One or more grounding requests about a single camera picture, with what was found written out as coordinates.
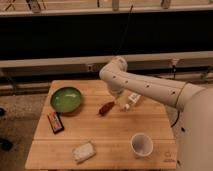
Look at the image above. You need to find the red pepper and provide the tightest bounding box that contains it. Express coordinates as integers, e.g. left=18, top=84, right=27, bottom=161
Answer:
left=98, top=101, right=115, bottom=116

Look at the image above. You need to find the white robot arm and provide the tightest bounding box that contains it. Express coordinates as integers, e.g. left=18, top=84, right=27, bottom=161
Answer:
left=99, top=56, right=213, bottom=171

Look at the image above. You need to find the white ceramic cup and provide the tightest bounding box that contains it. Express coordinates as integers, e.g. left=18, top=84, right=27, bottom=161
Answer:
left=130, top=133, right=153, bottom=158

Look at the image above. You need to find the white tube with cap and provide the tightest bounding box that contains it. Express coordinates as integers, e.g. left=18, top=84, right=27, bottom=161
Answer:
left=124, top=93, right=141, bottom=110

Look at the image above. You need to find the wooden table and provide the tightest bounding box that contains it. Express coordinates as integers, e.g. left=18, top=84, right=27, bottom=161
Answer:
left=25, top=80, right=177, bottom=170

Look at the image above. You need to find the green bowl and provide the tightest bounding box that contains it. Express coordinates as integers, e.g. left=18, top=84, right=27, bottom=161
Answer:
left=50, top=87, right=82, bottom=113

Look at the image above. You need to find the white wrapped sponge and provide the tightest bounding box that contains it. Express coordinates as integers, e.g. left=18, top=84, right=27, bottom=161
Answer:
left=72, top=141, right=96, bottom=163

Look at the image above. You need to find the red and black candy bar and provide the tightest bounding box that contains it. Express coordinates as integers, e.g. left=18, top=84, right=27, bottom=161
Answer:
left=47, top=112, right=64, bottom=134

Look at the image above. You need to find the black caster wheel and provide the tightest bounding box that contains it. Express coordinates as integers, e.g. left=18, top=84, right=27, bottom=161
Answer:
left=0, top=138, right=13, bottom=151

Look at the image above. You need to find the black hanging cable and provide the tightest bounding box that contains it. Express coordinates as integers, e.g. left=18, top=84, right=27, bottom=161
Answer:
left=114, top=4, right=135, bottom=58

